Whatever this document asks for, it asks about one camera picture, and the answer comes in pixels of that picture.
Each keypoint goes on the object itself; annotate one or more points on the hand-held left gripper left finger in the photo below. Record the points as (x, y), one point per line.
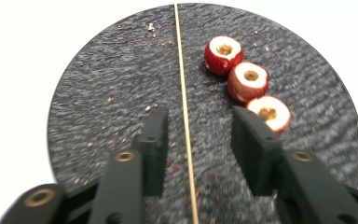
(121, 189)

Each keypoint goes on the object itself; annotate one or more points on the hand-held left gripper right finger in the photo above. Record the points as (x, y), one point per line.
(267, 165)

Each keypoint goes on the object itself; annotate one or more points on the red cored hawthorn fruit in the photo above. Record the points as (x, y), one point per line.
(222, 57)
(248, 82)
(275, 113)

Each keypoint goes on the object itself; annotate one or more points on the round black textured plate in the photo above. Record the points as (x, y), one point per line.
(112, 81)

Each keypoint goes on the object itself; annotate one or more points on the thin bamboo skewer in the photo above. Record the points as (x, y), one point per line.
(182, 77)

